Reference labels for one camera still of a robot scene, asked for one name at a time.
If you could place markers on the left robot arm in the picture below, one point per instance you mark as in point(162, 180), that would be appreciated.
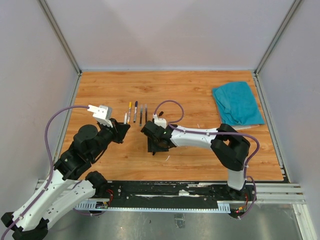
point(62, 190)

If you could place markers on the white marker blue end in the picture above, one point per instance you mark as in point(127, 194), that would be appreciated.
point(135, 111)

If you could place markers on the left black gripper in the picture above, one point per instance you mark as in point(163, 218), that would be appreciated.
point(119, 130)

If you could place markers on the dark blue-green gel pen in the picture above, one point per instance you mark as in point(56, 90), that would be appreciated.
point(141, 115)

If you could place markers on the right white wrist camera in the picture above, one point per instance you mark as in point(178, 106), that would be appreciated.
point(159, 121)

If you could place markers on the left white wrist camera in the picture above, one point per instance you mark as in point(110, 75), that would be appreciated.
point(102, 114)

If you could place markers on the purple gel pen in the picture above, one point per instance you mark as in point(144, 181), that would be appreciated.
point(146, 113)

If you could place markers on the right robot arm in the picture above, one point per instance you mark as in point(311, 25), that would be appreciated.
point(230, 148)

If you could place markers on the yellow capped white marker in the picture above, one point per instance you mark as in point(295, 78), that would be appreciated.
point(129, 112)

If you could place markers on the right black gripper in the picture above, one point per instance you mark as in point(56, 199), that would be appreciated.
point(151, 147)

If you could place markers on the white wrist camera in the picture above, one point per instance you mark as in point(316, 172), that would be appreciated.
point(102, 114)
point(159, 121)

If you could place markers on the small white pen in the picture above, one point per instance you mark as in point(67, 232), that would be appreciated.
point(125, 118)

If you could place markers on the teal cloth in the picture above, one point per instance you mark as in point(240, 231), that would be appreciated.
point(237, 105)

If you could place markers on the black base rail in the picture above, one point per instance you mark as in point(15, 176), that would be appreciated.
point(169, 194)

